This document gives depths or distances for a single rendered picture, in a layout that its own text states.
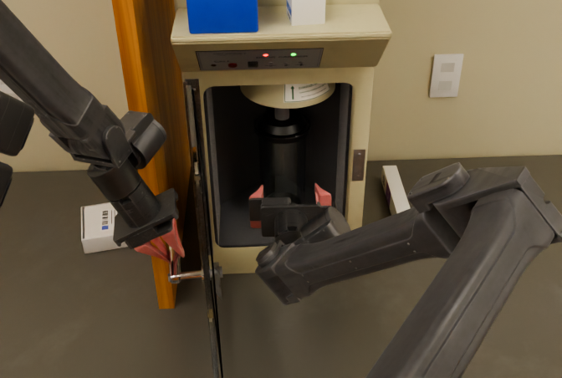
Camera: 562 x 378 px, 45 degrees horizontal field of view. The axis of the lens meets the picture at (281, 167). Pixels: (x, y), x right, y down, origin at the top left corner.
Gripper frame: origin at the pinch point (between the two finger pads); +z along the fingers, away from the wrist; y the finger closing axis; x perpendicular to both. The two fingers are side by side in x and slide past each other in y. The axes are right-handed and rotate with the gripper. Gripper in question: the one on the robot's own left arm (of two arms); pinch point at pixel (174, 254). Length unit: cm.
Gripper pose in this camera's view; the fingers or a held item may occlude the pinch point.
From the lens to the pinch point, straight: 106.9
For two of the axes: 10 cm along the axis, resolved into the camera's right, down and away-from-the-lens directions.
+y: -9.0, 4.2, 1.1
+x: 1.5, 5.4, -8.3
